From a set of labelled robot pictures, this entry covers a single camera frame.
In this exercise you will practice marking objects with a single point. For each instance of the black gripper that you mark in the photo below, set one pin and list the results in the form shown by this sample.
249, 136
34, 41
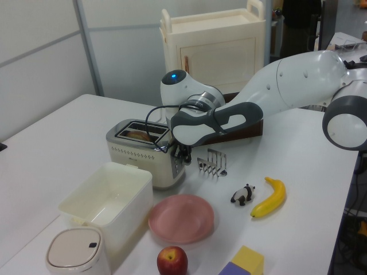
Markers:
183, 148

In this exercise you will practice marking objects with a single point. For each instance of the cream and chrome toaster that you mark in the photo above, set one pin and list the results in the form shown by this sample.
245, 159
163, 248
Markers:
140, 163

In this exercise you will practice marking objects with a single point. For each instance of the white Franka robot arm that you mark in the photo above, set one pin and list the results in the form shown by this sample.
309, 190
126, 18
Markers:
286, 83

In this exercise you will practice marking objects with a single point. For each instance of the metal toast rack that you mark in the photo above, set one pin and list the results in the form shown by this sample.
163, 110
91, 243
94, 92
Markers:
213, 164

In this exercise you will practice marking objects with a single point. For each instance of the bread slice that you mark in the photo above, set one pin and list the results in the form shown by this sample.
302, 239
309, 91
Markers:
137, 134

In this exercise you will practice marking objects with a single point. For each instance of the pink plate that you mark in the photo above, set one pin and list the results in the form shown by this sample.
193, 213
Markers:
181, 218

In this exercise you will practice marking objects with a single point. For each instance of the panda figurine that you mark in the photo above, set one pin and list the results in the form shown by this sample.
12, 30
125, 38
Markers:
243, 195

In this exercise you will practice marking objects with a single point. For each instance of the white plastic storage box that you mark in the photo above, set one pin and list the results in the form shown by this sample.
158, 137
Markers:
114, 200

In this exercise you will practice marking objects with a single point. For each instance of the yellow banana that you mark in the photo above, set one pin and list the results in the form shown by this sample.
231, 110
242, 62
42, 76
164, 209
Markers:
272, 199

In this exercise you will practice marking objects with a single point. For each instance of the red apple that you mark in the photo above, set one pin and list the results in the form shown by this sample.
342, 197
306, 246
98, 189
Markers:
172, 261

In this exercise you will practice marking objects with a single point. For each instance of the cream toy cabinet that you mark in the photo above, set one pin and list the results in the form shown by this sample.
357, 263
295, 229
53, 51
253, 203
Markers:
218, 57

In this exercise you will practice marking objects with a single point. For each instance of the yellow foam block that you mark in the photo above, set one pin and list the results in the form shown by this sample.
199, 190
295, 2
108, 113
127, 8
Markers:
249, 257

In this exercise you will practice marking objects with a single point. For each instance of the purple foam block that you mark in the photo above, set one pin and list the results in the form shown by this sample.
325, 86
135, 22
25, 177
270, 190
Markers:
232, 270

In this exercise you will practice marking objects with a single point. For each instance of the small white lidded bin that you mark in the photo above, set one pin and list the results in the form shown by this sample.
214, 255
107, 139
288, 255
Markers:
76, 253

